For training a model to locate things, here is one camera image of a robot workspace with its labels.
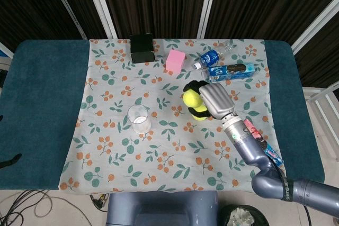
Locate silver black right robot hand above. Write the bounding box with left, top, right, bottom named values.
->
left=183, top=79, right=236, bottom=121

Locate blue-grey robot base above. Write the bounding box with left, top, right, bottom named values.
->
left=105, top=191, right=220, bottom=226

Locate blue cookie box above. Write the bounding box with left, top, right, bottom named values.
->
left=206, top=61, right=256, bottom=83

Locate blue label water bottle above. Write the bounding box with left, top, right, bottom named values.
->
left=192, top=40, right=236, bottom=70

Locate pink foam cube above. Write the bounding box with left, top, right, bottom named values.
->
left=165, top=49, right=186, bottom=71

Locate pink cookie pack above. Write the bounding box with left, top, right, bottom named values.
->
left=243, top=119, right=284, bottom=168

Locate clear plastic cup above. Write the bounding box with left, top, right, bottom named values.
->
left=127, top=104, right=152, bottom=134

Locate floral tablecloth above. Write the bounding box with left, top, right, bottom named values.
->
left=58, top=38, right=288, bottom=194

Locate black box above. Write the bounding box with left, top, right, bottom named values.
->
left=129, top=33, right=156, bottom=64

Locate white metal rack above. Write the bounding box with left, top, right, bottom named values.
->
left=303, top=82, right=339, bottom=134

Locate black trash bin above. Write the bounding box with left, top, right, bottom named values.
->
left=219, top=204, right=270, bottom=226

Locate power plugs cluster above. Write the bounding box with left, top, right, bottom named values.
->
left=89, top=193, right=110, bottom=212

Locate teal table cover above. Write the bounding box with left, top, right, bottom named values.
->
left=0, top=39, right=326, bottom=191

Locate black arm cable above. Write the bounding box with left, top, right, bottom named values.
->
left=303, top=204, right=314, bottom=226

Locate thin grey floor cable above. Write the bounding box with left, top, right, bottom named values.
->
left=34, top=195, right=93, bottom=226

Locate black floor cable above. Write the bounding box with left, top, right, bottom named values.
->
left=0, top=188, right=51, bottom=226

